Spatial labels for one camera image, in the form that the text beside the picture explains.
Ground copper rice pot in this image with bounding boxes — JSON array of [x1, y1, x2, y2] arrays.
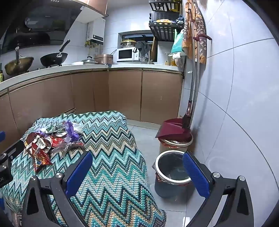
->
[[94, 54, 114, 65]]

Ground steel pot lid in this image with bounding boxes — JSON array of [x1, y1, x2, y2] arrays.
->
[[81, 56, 98, 65]]

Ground black dish rack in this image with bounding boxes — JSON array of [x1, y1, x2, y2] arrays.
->
[[149, 0, 183, 40]]

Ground zigzag knitted blanket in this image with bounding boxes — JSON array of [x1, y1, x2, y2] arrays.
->
[[0, 111, 167, 227]]

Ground wooden cutting board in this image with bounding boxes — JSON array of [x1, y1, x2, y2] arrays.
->
[[150, 36, 158, 63]]

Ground maroon broom and dustpan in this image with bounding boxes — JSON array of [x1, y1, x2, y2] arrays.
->
[[155, 34, 212, 142]]

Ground glass jar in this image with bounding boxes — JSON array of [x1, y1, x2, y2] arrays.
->
[[139, 51, 150, 63]]

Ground white water heater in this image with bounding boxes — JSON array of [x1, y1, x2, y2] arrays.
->
[[86, 18, 106, 45]]

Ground black wok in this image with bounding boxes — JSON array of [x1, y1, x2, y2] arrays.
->
[[40, 39, 71, 67]]

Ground grey cloth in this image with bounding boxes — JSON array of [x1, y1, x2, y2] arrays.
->
[[135, 41, 152, 56]]

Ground floral brown apron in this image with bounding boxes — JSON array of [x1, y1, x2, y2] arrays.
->
[[183, 0, 207, 64]]

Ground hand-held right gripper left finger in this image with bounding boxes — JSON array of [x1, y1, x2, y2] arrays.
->
[[21, 151, 94, 227]]

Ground brass wok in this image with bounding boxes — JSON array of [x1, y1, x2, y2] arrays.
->
[[4, 46, 35, 76]]

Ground brown kitchen base cabinet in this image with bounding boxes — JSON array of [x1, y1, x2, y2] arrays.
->
[[0, 62, 184, 153]]

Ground white microwave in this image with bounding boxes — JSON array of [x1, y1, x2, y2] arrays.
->
[[116, 47, 140, 63]]

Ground pile of snack wrappers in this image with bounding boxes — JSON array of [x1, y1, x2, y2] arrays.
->
[[23, 120, 84, 174]]

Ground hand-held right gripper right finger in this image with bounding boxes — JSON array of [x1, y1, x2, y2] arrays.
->
[[183, 151, 254, 227]]

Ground copper upper cabinet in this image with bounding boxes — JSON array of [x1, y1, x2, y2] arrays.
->
[[81, 0, 109, 17]]

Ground grey trash bin white rim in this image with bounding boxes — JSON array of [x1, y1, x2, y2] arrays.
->
[[153, 150, 195, 199]]

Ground black glass range hood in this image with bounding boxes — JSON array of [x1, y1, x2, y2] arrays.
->
[[0, 0, 86, 55]]

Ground teal plastic bag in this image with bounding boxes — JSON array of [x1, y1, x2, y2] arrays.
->
[[171, 29, 184, 54]]

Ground kitchen window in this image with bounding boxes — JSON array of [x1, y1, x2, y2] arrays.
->
[[118, 32, 154, 49]]

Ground beige trash bin red liner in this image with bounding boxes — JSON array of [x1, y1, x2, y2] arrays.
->
[[158, 131, 194, 153]]

